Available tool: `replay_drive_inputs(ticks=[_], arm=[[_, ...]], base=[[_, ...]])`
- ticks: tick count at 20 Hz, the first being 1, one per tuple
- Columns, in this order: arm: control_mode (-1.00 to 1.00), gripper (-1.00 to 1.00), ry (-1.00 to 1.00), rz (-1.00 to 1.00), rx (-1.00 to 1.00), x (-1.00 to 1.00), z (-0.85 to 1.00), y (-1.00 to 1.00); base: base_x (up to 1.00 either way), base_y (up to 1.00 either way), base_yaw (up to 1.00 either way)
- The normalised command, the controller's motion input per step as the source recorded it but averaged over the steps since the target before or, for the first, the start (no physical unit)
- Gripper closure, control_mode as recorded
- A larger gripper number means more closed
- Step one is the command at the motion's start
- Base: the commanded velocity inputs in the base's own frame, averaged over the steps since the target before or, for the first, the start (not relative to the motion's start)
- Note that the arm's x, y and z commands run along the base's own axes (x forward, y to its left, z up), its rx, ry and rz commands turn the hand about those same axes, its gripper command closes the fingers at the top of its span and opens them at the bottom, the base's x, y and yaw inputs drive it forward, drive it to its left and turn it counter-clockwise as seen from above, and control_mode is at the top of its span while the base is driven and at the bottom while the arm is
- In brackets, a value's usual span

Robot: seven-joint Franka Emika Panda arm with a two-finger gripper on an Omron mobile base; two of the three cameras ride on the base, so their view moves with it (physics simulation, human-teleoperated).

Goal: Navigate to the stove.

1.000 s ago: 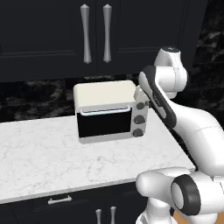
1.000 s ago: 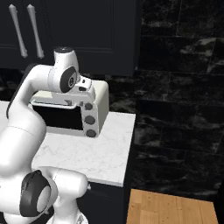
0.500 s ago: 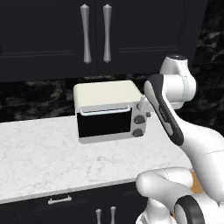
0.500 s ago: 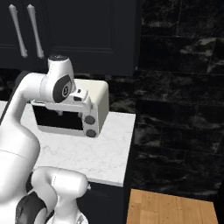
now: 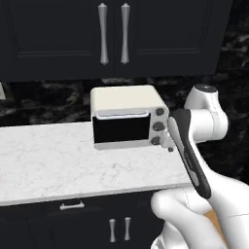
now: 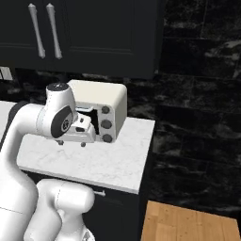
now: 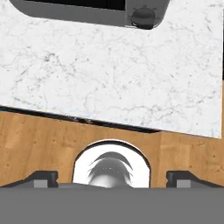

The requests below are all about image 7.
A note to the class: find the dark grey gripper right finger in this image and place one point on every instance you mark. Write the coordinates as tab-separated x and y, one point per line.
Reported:
178	176

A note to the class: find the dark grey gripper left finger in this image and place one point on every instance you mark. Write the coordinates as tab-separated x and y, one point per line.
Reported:
43	176

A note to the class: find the white round dome object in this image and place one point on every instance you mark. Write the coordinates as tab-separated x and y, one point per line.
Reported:
84	166

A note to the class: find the dark round oven knob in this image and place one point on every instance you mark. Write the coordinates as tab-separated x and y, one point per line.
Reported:
143	18

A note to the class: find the grey countertop oven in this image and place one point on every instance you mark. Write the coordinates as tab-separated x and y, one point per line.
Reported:
87	14

